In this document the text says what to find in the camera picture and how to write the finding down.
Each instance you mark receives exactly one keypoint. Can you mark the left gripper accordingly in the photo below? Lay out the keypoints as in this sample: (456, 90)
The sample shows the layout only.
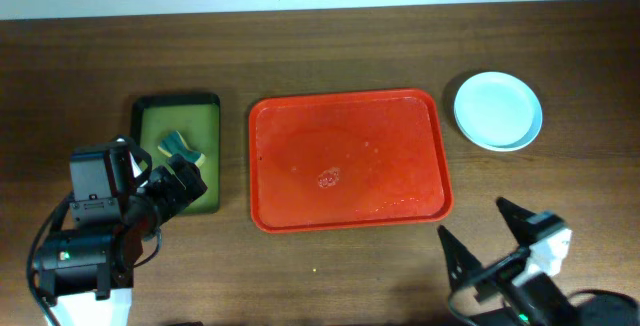
(185, 182)

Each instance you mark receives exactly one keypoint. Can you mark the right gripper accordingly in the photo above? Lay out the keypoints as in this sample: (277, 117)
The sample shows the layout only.
(462, 263)

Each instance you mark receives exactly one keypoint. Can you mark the green and yellow sponge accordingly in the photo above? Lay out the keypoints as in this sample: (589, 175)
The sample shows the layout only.
(175, 144)

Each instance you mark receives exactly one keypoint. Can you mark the light blue plate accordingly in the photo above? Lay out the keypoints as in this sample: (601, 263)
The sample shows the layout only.
(498, 112)

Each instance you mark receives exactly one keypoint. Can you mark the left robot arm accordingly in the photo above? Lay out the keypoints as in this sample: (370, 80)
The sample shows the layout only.
(80, 267)

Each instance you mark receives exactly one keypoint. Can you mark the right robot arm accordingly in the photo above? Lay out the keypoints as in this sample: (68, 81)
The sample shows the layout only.
(541, 302)

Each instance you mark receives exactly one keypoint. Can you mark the black tray with green liquid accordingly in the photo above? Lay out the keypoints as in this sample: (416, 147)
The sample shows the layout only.
(196, 116)

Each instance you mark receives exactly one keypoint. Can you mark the red plastic tray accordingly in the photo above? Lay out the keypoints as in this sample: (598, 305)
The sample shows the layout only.
(347, 160)

